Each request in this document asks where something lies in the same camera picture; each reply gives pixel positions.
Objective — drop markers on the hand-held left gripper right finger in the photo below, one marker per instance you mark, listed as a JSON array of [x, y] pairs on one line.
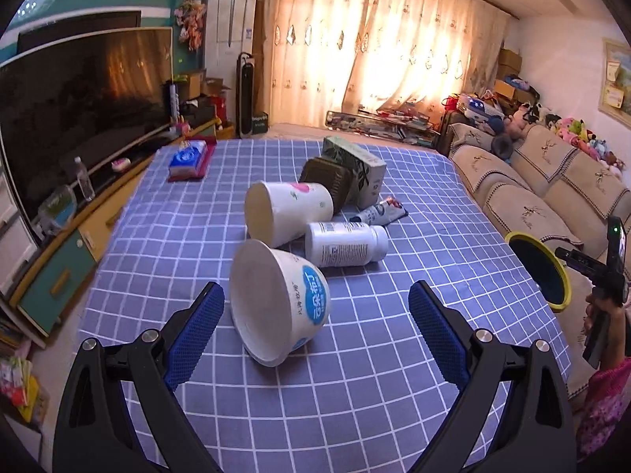
[[438, 330]]

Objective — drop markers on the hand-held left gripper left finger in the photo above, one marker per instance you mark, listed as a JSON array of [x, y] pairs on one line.
[[197, 325]]

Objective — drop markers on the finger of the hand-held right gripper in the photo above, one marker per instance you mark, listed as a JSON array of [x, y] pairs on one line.
[[577, 260]]

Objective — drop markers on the yellow rimmed trash bin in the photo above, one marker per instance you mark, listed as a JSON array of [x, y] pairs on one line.
[[540, 268]]

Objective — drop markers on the white paper bowl blue print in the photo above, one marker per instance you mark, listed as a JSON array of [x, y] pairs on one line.
[[281, 300]]

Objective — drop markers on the white pill bottle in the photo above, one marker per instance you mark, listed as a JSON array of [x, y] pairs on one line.
[[345, 244]]

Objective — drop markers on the white squeeze tube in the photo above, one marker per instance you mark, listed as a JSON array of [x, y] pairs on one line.
[[379, 213]]

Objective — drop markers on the paper cup with pink print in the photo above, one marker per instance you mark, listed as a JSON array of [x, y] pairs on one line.
[[288, 212]]

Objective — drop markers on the green and white carton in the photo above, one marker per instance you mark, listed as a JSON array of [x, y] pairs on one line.
[[362, 167]]

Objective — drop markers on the brown woven box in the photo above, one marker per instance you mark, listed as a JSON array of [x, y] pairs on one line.
[[328, 182]]

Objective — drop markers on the person's right forearm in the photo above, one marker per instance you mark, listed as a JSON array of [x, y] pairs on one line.
[[609, 404]]

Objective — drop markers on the person's right hand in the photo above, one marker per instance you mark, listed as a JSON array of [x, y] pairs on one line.
[[616, 330]]

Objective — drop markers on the beige sofa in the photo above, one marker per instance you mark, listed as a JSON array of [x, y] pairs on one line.
[[542, 187]]

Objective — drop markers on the blue checkered tablecloth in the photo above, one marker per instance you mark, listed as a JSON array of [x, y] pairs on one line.
[[345, 335]]

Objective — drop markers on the pile of stuffed toys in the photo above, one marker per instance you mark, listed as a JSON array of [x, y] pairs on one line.
[[577, 133]]

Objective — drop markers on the grey neck pillow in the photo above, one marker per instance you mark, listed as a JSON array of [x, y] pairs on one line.
[[502, 147]]

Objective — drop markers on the teal television cabinet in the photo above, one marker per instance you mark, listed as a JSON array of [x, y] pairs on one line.
[[64, 266]]

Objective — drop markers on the blue wet wipes packet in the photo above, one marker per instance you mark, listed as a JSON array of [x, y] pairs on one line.
[[187, 160]]

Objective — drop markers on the framed flower painting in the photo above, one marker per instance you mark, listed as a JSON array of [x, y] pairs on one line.
[[616, 79]]

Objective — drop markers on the clear plastic container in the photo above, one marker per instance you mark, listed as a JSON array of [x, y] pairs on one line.
[[58, 209]]

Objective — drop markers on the clear water bottle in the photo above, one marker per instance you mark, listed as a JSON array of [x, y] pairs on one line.
[[85, 180]]

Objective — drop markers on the star print storage bag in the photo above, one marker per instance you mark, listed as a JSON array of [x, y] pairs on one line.
[[475, 106]]

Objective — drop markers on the pile of colourful packets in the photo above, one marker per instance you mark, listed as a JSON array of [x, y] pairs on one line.
[[19, 389]]

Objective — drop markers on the stack of cardboard boxes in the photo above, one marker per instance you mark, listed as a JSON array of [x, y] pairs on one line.
[[510, 71]]

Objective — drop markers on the white drawer unit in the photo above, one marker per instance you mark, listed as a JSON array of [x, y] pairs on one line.
[[15, 236]]

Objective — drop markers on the small black box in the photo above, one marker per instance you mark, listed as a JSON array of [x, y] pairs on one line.
[[260, 123]]

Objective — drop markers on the cluttered glass coffee table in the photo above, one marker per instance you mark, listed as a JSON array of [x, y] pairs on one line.
[[384, 125]]

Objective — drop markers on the pink floral blanket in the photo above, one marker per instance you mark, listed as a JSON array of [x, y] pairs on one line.
[[300, 133]]

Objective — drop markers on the black tower fan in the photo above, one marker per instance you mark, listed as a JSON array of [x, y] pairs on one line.
[[245, 93]]

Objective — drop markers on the open brown cardboard box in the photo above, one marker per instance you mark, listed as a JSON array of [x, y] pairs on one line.
[[197, 83]]

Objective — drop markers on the large flat television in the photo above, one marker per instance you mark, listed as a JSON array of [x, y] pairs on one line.
[[84, 108]]

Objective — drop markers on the cream embroidered curtain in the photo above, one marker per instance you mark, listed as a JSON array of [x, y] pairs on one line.
[[384, 49]]

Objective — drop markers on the white standing air conditioner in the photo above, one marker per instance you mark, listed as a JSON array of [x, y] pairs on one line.
[[229, 29]]

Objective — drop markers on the hanging flower decoration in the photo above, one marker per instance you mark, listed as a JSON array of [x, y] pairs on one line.
[[191, 22]]

